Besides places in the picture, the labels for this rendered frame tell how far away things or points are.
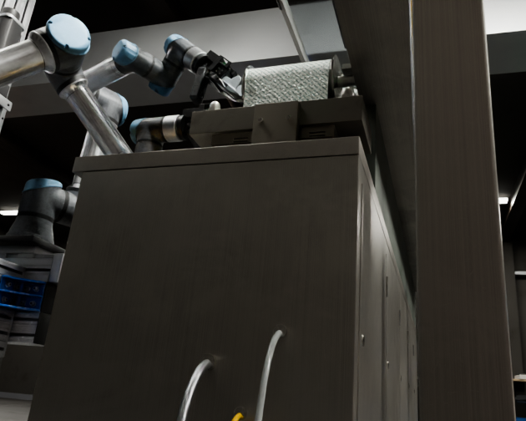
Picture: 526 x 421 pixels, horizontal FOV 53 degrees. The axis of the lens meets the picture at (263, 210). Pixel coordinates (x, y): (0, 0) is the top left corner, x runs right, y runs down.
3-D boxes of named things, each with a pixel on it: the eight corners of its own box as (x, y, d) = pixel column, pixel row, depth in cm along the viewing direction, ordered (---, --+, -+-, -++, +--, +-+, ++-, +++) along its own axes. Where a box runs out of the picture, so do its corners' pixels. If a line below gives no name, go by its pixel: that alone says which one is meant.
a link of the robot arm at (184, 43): (172, 59, 175) (185, 38, 173) (192, 74, 170) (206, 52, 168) (156, 51, 168) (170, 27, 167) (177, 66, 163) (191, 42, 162)
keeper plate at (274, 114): (253, 152, 114) (257, 109, 118) (297, 149, 111) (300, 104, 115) (249, 147, 112) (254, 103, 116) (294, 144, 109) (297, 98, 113)
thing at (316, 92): (238, 153, 140) (245, 93, 146) (325, 147, 132) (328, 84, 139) (238, 152, 139) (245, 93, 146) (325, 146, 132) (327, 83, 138)
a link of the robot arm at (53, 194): (10, 215, 175) (20, 178, 180) (48, 226, 184) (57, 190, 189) (25, 208, 167) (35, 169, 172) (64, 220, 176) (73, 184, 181)
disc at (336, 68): (340, 119, 149) (341, 73, 154) (341, 119, 149) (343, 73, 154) (330, 91, 136) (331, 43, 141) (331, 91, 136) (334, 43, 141)
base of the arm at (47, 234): (-8, 238, 167) (1, 209, 171) (25, 251, 181) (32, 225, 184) (32, 238, 163) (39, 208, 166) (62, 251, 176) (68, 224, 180)
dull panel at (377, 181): (410, 329, 325) (409, 291, 333) (416, 329, 323) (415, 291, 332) (360, 190, 127) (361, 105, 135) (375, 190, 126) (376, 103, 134)
